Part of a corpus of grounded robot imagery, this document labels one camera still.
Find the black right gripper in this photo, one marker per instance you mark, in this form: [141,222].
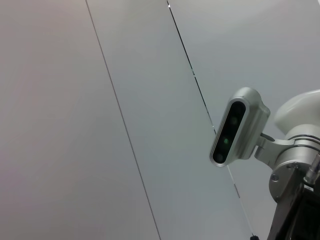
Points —
[300,220]

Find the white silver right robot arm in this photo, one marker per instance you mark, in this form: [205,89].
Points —
[300,112]

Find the silver right camera mount bracket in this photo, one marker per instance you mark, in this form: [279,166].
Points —
[272,150]

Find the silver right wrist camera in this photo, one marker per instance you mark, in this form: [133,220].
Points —
[240,125]

